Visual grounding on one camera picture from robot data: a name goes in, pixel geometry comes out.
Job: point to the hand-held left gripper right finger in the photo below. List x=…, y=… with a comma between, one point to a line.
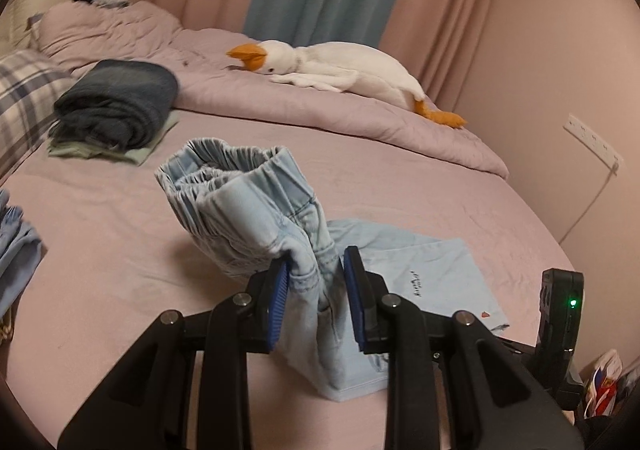
x=352, y=302

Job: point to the folded dark denim pants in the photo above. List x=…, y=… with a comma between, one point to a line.
x=115, y=104

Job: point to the folded light blue jeans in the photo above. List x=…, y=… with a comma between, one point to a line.
x=15, y=255

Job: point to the pink bed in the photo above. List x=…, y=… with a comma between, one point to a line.
x=100, y=240

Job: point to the cartoon printed cloth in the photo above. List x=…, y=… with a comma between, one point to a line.
x=6, y=330

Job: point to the cream pillow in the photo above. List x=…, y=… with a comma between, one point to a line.
x=40, y=4

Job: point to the folded pale green cloth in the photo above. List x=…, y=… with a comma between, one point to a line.
x=136, y=155

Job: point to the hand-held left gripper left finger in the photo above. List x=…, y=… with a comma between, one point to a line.
x=277, y=302

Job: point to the colourful plastic bag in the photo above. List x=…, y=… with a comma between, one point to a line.
x=602, y=380

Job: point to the light blue strawberry pants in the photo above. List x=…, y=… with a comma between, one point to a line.
x=240, y=210

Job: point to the white power strip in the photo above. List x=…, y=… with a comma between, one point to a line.
x=592, y=140

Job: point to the white goose plush toy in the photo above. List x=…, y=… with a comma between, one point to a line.
x=350, y=64

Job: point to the plaid pillow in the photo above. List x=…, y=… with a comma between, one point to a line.
x=25, y=94

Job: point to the pink quilt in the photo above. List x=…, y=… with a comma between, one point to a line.
x=300, y=114

